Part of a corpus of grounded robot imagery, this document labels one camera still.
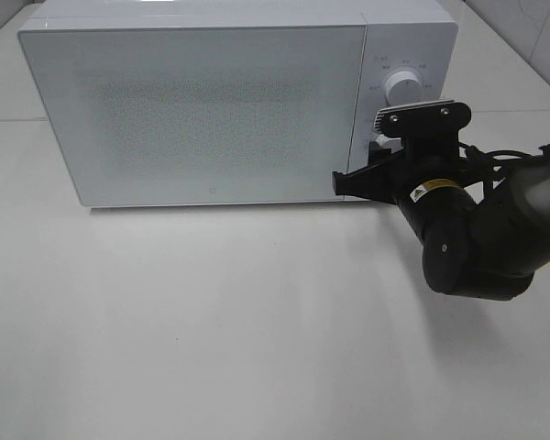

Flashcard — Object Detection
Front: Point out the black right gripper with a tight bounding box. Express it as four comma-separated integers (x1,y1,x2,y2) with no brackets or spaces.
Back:
333,137,463,204

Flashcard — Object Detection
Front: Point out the white microwave door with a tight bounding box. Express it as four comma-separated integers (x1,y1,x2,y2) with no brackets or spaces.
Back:
19,27,365,208

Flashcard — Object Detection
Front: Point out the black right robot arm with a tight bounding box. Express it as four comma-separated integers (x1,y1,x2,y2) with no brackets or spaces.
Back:
333,138,550,301

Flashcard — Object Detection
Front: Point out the white microwave oven body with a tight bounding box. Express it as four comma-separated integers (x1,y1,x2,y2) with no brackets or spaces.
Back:
28,0,460,213

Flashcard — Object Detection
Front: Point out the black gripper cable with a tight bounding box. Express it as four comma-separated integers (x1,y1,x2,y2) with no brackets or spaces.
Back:
457,142,550,184

